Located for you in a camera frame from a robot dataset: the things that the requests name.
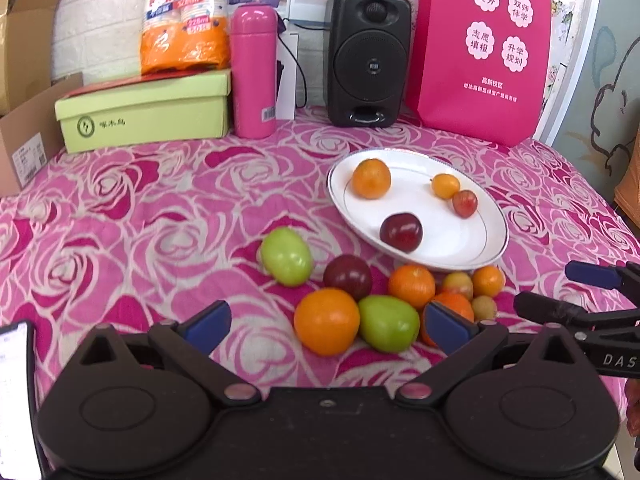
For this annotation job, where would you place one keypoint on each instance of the orange chair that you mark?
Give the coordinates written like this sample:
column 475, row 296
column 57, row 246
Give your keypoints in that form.
column 627, row 192

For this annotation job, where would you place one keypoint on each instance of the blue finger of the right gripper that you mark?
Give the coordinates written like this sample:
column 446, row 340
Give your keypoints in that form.
column 624, row 279

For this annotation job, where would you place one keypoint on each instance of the orange behind right finger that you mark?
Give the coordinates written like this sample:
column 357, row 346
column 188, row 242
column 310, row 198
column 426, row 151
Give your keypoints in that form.
column 456, row 302

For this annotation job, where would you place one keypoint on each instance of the red flat folder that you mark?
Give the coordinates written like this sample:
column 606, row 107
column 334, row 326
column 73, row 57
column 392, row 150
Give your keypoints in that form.
column 119, row 83

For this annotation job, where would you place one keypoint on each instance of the small orange right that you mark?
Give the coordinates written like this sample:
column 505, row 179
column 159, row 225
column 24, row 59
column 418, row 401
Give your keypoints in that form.
column 488, row 281

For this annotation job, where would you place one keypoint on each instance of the orange on plate far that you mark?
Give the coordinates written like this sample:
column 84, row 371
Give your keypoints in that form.
column 371, row 179

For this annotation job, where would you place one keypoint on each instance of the dark red plum on plate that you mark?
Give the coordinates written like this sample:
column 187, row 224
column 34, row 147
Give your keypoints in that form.
column 402, row 231

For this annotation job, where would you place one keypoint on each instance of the paper cup pack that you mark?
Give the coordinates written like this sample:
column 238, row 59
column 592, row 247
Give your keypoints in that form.
column 184, row 34

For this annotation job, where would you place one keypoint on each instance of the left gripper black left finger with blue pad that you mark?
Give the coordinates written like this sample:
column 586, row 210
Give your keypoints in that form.
column 187, row 347

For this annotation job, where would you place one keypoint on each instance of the smartphone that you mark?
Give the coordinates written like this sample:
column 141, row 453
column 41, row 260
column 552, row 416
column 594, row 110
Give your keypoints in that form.
column 20, row 453

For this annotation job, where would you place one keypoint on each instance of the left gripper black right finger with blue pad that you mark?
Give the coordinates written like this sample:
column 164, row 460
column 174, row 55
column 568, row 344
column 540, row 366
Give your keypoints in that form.
column 469, row 348

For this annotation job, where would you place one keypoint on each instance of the cardboard box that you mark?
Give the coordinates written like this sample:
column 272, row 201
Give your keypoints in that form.
column 30, row 133

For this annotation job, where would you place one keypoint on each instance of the black speaker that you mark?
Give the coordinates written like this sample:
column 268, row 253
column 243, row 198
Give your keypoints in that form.
column 366, row 61

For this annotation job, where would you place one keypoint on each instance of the pink tote bag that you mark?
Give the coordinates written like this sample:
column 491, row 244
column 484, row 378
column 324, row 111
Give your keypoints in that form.
column 478, row 67

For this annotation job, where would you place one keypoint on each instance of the pink thermos bottle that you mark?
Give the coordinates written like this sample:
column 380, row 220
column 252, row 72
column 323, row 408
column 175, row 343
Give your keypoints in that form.
column 254, row 31

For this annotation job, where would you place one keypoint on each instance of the small red fruit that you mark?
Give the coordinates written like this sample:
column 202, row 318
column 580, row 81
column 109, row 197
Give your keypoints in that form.
column 464, row 203

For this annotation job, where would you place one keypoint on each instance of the green shoe box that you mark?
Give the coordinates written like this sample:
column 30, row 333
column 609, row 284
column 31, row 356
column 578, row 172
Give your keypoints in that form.
column 188, row 108

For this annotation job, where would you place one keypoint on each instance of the tangerine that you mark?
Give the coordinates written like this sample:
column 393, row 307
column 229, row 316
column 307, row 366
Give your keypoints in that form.
column 413, row 284

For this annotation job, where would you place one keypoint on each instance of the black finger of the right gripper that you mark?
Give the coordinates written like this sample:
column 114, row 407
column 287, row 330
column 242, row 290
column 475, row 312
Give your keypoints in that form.
column 542, row 310

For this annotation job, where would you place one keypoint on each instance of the white round plate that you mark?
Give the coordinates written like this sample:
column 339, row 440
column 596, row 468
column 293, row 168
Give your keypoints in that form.
column 449, row 243

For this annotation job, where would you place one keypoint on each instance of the white box behind thermos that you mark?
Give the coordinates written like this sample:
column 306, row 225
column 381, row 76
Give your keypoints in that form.
column 287, row 51

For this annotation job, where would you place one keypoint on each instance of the small yellow-orange fruit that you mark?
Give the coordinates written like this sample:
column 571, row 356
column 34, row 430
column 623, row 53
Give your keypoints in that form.
column 445, row 186

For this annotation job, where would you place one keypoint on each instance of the green fruit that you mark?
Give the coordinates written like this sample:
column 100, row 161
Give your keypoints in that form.
column 286, row 257
column 388, row 324

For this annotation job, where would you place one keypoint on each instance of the dark red plum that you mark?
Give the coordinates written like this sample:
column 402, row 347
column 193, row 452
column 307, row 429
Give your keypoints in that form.
column 351, row 274
column 402, row 231

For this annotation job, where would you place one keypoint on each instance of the large orange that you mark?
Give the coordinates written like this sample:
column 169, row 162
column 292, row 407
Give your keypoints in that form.
column 327, row 321

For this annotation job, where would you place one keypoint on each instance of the red-yellow small peach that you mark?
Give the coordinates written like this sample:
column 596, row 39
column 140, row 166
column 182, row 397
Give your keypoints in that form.
column 458, row 283

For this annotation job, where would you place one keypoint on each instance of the pink floral tablecloth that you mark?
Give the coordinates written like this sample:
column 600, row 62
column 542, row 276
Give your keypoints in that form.
column 134, row 235

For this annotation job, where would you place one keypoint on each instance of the small tan longan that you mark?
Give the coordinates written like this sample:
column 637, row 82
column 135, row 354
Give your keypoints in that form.
column 484, row 308

